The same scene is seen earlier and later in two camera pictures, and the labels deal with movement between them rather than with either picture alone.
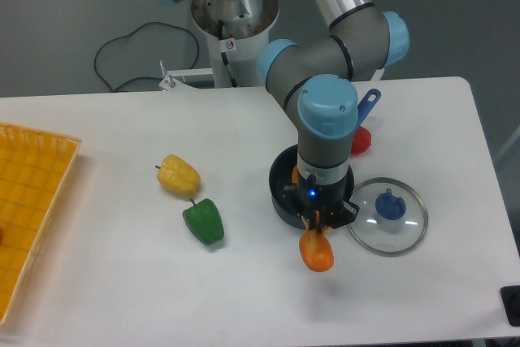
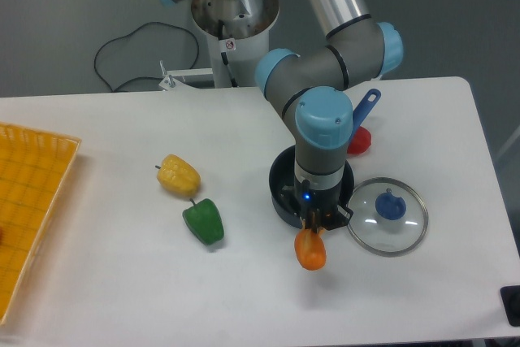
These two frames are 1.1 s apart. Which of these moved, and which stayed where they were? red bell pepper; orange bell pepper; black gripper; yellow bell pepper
Moved: orange bell pepper
Stayed: yellow bell pepper; red bell pepper; black gripper
